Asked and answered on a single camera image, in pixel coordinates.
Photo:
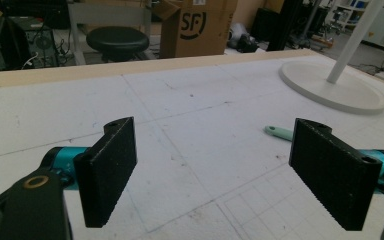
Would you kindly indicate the black computer tower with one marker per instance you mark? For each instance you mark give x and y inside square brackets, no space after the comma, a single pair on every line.
[35,43]

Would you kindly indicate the black round stool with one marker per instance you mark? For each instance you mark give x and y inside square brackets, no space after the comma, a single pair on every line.
[117,42]

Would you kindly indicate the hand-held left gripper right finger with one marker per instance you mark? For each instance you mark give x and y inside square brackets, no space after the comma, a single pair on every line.
[333,176]

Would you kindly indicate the white cabinet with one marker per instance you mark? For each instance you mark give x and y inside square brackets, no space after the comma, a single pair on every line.
[381,25]

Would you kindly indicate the black bag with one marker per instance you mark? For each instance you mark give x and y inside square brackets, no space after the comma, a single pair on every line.
[246,42]

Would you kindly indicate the brown cardboard box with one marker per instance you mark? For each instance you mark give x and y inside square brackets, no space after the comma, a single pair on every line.
[195,26]

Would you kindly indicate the white round lamp stand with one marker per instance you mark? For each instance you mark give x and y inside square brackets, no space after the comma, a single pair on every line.
[338,75]

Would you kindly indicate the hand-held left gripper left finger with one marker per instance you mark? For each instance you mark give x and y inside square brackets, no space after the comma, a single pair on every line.
[108,173]

